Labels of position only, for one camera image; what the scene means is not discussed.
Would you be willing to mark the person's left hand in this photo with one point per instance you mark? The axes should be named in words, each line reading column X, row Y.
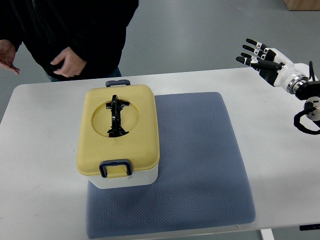
column 72, row 65

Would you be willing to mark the white storage box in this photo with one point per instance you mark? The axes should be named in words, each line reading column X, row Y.
column 140, row 177

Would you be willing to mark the cardboard box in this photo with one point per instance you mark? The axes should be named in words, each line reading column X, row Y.
column 302, row 5

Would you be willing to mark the black table bracket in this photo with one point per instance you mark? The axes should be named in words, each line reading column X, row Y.
column 309, row 227

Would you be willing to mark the person's right hand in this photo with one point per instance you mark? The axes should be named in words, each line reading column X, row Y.
column 7, row 56

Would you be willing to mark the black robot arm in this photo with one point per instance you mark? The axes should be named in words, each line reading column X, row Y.
column 308, row 89

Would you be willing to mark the yellow box lid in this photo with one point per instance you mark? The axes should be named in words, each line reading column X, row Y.
column 119, row 132

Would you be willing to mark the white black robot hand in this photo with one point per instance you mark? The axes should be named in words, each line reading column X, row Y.
column 272, row 65

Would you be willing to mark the blue grey cushion mat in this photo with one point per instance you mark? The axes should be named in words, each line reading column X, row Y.
column 202, row 181

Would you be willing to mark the white table leg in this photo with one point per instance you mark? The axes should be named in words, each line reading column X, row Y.
column 267, row 234

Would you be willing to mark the person in black jacket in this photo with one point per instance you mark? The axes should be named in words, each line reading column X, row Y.
column 94, row 29

